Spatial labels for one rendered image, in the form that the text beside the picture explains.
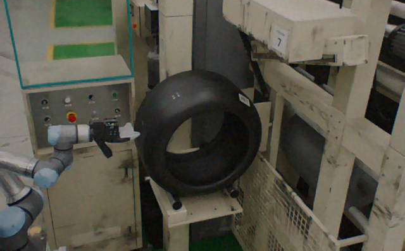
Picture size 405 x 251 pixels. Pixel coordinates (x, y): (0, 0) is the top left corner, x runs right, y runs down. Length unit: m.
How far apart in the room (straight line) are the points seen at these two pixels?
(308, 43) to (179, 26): 0.68
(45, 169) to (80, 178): 0.83
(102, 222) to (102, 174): 0.34
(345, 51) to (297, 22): 0.18
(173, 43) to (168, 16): 0.13
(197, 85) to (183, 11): 0.38
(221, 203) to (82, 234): 0.99
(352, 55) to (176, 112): 0.69
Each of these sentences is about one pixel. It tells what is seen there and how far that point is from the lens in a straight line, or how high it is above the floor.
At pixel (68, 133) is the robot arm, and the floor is 1.30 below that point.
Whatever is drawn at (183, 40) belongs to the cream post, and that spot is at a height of 1.54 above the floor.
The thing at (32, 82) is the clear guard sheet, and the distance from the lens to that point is 2.29.
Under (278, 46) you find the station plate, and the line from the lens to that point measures 1.57.
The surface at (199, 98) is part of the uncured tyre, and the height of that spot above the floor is 1.41.
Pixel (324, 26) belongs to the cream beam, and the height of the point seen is 1.75.
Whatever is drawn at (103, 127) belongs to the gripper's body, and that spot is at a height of 1.30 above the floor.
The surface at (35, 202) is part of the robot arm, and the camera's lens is 2.08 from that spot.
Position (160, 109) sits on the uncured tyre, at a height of 1.36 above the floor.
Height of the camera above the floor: 2.16
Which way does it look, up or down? 28 degrees down
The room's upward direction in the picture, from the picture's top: 1 degrees clockwise
